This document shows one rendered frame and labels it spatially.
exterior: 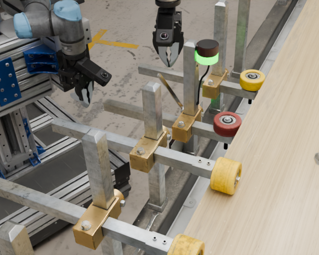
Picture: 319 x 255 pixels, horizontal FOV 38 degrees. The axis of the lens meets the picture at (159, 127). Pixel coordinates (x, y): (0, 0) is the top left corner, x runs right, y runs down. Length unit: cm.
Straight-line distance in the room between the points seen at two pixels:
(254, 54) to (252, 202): 106
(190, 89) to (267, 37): 92
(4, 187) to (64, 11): 53
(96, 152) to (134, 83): 227
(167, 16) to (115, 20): 272
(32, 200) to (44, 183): 113
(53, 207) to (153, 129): 31
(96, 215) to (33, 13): 66
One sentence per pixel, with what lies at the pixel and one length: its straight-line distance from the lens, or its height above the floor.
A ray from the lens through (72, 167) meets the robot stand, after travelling 226.
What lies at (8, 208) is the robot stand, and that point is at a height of 21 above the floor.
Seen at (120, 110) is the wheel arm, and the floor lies 85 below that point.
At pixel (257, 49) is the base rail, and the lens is 211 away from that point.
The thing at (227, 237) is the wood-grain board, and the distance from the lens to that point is 106.
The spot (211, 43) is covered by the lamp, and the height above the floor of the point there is 111.
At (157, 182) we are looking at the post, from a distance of 128.
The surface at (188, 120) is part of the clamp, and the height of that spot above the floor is 87.
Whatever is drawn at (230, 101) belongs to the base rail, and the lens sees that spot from 177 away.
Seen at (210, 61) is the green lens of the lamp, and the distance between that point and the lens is 128.
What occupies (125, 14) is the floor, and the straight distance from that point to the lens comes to 411.
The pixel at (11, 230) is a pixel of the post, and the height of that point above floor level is 117.
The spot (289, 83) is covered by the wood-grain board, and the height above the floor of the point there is 90.
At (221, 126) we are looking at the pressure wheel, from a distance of 132.
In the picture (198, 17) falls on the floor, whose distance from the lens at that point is 400.
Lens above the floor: 173
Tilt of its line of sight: 39 degrees down
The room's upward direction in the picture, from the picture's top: 3 degrees counter-clockwise
